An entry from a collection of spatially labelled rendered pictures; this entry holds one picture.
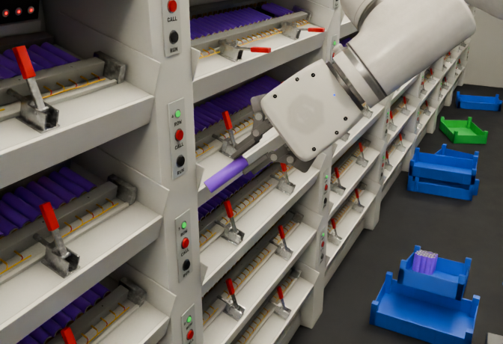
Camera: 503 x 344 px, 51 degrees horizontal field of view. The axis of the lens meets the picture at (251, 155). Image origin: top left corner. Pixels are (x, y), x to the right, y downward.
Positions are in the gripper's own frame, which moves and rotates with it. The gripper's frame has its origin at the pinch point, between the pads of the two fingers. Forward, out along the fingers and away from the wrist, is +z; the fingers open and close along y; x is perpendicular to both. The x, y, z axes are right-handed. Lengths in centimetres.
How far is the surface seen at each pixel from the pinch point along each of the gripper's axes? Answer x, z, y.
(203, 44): 20.7, 0.1, -21.2
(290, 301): 76, 35, 38
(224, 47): 24.3, -1.9, -19.3
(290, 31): 49, -12, -19
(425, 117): 261, -38, 34
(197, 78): 12.1, 2.6, -15.4
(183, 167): 10.1, 12.5, -5.2
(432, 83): 262, -52, 20
